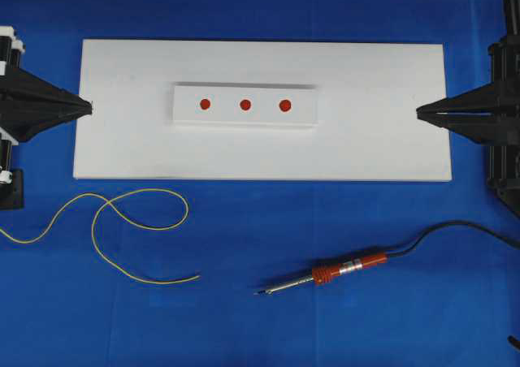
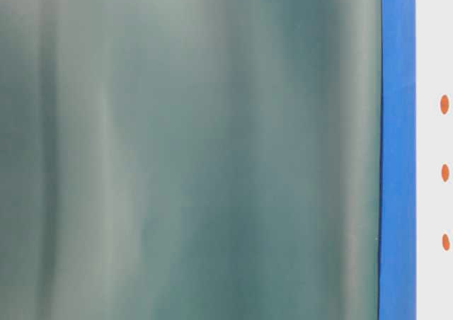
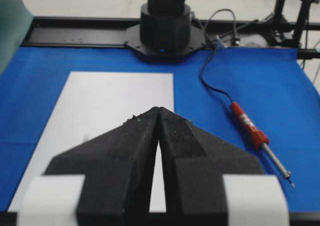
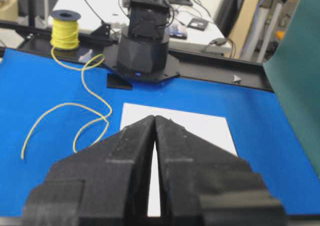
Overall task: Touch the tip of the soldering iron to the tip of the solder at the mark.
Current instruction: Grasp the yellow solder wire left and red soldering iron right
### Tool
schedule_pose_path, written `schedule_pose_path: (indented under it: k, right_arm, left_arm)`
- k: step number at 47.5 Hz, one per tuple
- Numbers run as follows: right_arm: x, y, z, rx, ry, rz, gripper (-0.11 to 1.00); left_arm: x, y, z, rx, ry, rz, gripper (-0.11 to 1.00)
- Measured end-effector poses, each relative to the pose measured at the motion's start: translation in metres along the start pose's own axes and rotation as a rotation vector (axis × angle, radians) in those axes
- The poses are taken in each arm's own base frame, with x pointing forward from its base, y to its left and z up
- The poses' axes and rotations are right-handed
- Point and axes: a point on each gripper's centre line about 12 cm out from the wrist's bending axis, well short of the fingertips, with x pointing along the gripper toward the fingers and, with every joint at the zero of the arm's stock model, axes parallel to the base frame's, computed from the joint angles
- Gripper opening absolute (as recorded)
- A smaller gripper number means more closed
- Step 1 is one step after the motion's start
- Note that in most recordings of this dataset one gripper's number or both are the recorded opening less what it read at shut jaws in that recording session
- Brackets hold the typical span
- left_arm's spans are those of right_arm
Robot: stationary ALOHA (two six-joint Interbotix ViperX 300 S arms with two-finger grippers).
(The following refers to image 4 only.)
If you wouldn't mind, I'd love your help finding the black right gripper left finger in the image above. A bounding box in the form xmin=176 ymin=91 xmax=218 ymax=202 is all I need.
xmin=22 ymin=115 xmax=155 ymax=226

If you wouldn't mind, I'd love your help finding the black table edge rail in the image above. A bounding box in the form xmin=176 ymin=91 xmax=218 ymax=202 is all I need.
xmin=0 ymin=19 xmax=275 ymax=92

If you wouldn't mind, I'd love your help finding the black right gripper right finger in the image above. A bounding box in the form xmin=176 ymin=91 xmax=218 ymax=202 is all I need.
xmin=155 ymin=116 xmax=285 ymax=226

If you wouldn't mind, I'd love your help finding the black spool of yellow solder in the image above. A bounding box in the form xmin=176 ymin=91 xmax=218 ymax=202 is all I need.
xmin=50 ymin=9 xmax=81 ymax=51

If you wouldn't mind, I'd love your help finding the blue table cloth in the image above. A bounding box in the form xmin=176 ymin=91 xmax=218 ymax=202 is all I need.
xmin=0 ymin=49 xmax=320 ymax=217

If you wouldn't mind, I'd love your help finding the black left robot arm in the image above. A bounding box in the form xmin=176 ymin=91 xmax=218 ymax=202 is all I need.
xmin=104 ymin=0 xmax=180 ymax=83

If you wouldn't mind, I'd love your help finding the green backdrop sheet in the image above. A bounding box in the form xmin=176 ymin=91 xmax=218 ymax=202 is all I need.
xmin=263 ymin=0 xmax=320 ymax=175

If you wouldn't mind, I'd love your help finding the black notebook on desk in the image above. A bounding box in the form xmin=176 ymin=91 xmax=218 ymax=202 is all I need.
xmin=187 ymin=17 xmax=209 ymax=31

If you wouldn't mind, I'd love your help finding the white background desk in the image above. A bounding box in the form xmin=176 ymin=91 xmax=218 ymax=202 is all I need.
xmin=53 ymin=0 xmax=239 ymax=56

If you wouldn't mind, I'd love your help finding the white paper sheet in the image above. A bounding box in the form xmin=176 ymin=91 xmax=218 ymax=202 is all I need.
xmin=120 ymin=102 xmax=238 ymax=217

